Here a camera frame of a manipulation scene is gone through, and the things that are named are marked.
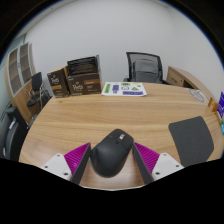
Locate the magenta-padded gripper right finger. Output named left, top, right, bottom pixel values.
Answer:
left=131, top=142, right=184, bottom=185

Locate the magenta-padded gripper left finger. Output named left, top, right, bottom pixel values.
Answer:
left=40, top=142, right=92, bottom=185

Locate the black computer mouse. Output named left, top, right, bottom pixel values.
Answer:
left=89, top=128, right=135, bottom=178

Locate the dark grey mouse pad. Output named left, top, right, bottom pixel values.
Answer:
left=168, top=115, right=215, bottom=168

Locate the black leather office chair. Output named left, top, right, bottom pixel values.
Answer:
left=0, top=105, right=31, bottom=162

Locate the round white printed disc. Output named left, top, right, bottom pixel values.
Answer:
left=188, top=88, right=205, bottom=104

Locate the black visitor chair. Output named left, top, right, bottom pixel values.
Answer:
left=26, top=71, right=51, bottom=111

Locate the small orange-brown box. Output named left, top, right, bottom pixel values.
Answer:
left=207, top=97, right=220, bottom=113

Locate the large brown cardboard box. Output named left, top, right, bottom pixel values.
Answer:
left=66, top=71, right=102, bottom=97

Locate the green and purple printed sheet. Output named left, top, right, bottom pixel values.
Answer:
left=101, top=81, right=148, bottom=98

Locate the wooden side desk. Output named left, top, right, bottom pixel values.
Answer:
left=165, top=65, right=214, bottom=101

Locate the wooden shelf unit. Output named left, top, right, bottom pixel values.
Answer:
left=3, top=41, right=43, bottom=124

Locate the black mesh office chair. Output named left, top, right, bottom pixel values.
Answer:
left=123, top=51, right=170, bottom=85

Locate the dark open-top carton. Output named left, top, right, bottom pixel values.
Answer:
left=66, top=54, right=102, bottom=77

